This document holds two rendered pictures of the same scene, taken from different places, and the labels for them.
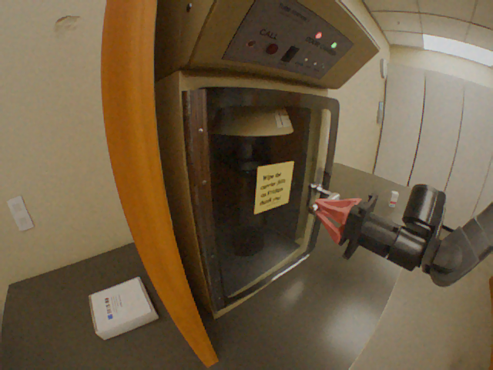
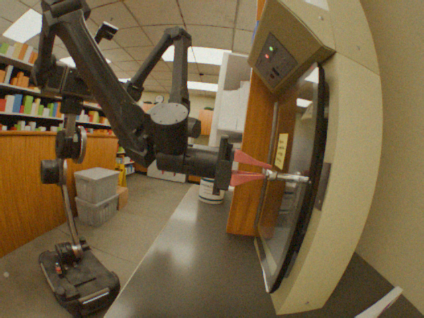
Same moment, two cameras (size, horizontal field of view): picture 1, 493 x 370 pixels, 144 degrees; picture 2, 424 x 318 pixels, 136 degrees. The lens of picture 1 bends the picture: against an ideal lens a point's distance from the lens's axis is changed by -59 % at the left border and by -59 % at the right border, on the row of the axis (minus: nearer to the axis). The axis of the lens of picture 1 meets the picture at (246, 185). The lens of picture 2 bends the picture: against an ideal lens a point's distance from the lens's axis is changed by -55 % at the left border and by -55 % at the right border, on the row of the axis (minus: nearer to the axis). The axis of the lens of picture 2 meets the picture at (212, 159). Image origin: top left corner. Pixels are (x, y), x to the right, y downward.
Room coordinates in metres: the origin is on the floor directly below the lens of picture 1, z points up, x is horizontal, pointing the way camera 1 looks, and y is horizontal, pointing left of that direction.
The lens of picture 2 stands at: (0.43, -0.45, 1.23)
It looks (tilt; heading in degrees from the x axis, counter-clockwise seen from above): 5 degrees down; 132
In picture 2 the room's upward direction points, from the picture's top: 9 degrees clockwise
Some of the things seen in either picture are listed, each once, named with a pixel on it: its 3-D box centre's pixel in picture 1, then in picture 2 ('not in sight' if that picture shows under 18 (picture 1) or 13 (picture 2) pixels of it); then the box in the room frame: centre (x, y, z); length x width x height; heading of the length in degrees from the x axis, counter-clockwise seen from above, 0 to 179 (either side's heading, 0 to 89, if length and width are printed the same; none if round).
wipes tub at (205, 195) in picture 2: not in sight; (212, 186); (-0.18, 0.28, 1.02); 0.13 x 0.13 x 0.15
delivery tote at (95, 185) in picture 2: not in sight; (97, 184); (-2.04, 0.14, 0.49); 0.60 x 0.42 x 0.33; 130
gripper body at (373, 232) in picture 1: (373, 232); (206, 161); (0.20, -0.20, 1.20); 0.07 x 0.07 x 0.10; 40
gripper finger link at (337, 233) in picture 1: (338, 213); (246, 165); (0.26, -0.16, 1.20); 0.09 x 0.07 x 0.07; 40
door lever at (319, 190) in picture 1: (319, 199); (276, 173); (0.31, -0.14, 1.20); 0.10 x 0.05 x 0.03; 126
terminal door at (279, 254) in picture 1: (281, 209); (281, 175); (0.29, -0.06, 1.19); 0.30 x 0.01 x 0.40; 126
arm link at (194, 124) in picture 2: not in sight; (185, 120); (-0.10, -0.02, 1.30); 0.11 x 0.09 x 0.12; 14
